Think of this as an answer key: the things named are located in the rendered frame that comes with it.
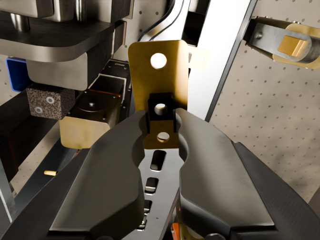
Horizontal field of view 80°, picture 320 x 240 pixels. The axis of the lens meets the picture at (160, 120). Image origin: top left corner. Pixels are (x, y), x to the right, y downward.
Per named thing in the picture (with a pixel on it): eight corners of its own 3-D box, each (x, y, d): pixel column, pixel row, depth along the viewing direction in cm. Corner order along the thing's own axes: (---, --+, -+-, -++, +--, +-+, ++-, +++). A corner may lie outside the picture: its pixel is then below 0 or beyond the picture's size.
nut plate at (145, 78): (186, 145, 16) (188, 155, 15) (141, 147, 16) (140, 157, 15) (188, 38, 12) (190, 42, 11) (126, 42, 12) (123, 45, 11)
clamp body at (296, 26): (252, 39, 63) (332, 75, 33) (217, 31, 61) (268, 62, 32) (261, 16, 59) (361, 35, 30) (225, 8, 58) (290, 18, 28)
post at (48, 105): (113, 57, 66) (61, 121, 32) (98, 55, 65) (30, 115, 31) (114, 42, 63) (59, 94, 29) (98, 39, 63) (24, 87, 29)
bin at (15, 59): (56, 85, 71) (44, 96, 64) (27, 81, 70) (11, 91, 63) (53, 56, 66) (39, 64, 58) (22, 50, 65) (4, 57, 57)
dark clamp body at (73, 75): (125, 45, 64) (87, 93, 31) (88, 37, 63) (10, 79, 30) (127, 21, 60) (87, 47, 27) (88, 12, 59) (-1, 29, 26)
